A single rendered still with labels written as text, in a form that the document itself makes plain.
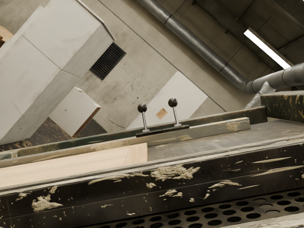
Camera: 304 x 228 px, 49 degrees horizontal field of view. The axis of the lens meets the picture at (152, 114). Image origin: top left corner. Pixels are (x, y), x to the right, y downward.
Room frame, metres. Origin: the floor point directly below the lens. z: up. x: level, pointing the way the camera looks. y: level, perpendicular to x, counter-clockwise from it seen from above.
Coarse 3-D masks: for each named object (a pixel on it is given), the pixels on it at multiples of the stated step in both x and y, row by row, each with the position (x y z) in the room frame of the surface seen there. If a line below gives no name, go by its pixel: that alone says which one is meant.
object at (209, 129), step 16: (192, 128) 1.22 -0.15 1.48; (208, 128) 1.23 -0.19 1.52; (224, 128) 1.23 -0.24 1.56; (240, 128) 1.23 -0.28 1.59; (96, 144) 1.22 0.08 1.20; (112, 144) 1.22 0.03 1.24; (128, 144) 1.22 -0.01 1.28; (0, 160) 1.25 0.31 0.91; (16, 160) 1.21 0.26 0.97; (32, 160) 1.21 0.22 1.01
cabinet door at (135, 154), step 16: (144, 144) 1.16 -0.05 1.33; (48, 160) 1.18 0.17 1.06; (64, 160) 1.13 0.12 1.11; (80, 160) 1.07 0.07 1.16; (96, 160) 1.01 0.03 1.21; (112, 160) 0.97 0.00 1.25; (128, 160) 0.90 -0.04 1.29; (144, 160) 0.87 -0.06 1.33; (0, 176) 1.02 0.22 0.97; (16, 176) 0.97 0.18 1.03; (32, 176) 0.93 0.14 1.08; (48, 176) 0.88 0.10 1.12
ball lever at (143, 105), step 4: (140, 104) 1.28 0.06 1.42; (144, 104) 1.28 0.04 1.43; (140, 108) 1.28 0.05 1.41; (144, 108) 1.28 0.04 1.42; (140, 112) 1.29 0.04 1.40; (144, 112) 1.29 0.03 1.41; (144, 116) 1.27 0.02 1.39; (144, 120) 1.26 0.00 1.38; (144, 124) 1.25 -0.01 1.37; (144, 128) 1.25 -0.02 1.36; (144, 132) 1.23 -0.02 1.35; (148, 132) 1.23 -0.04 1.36
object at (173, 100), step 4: (168, 100) 1.30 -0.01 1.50; (172, 100) 1.28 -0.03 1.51; (176, 100) 1.29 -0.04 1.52; (168, 104) 1.29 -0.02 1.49; (172, 104) 1.28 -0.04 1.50; (176, 104) 1.29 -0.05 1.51; (176, 116) 1.26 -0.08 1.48; (176, 120) 1.25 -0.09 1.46; (176, 124) 1.24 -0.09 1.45; (180, 124) 1.24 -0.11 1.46
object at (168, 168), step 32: (160, 160) 0.56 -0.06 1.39; (192, 160) 0.51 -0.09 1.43; (224, 160) 0.51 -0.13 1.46; (256, 160) 0.51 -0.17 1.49; (288, 160) 0.51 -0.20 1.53; (0, 192) 0.52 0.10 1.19; (32, 192) 0.50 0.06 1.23; (64, 192) 0.50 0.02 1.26; (96, 192) 0.50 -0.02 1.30; (128, 192) 0.51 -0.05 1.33; (160, 192) 0.51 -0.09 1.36; (192, 192) 0.51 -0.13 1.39; (224, 192) 0.51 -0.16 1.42; (256, 192) 0.51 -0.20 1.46; (0, 224) 0.50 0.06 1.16; (32, 224) 0.50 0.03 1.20; (64, 224) 0.50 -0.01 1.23
